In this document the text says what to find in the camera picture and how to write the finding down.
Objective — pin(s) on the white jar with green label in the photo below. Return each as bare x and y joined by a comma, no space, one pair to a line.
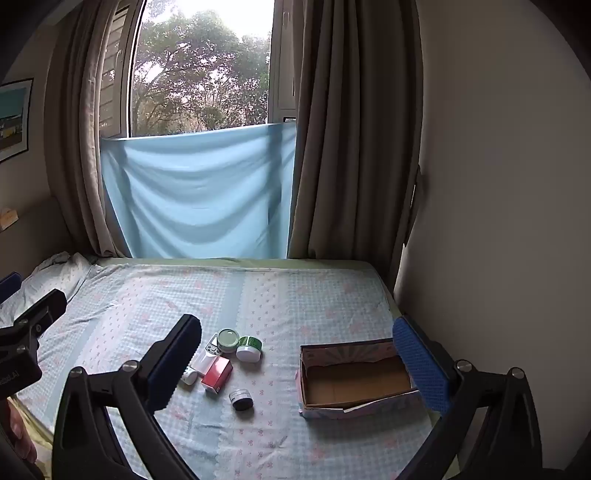
249,350

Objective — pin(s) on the floral checked bedsheet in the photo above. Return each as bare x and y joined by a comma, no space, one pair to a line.
300,300

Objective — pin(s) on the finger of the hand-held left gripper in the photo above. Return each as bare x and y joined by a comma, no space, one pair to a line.
9,286
44,307

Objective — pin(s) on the person's left hand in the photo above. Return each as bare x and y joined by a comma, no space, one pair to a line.
22,434

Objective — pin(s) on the patterned cardboard box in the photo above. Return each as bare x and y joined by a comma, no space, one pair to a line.
351,383

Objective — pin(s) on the white earbuds case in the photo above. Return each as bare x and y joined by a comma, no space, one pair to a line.
188,376

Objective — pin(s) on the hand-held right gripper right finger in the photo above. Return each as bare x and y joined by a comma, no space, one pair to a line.
422,364

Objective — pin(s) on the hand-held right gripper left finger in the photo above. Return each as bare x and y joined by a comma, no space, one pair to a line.
175,364

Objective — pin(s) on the pale green mattress sheet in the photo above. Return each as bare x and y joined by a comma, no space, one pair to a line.
231,261

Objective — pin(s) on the red carton box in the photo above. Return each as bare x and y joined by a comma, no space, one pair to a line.
216,374

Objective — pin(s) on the brown curtain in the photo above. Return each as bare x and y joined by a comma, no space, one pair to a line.
74,138
355,138

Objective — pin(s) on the light blue cloth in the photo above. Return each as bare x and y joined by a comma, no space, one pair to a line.
198,194

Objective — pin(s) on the grey pillow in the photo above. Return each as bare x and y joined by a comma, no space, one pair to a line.
55,272

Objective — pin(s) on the open green cream jar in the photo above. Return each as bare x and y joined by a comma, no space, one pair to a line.
228,340

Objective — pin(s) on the small black jar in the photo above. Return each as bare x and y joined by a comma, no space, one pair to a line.
241,400

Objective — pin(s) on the framed wall picture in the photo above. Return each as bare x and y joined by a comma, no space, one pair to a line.
14,120

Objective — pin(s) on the louvered window shutter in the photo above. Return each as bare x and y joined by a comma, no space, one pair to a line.
113,69

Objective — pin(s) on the white remote control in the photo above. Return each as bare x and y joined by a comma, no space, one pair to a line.
205,357

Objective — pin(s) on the window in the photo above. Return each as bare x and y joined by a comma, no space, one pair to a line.
198,69

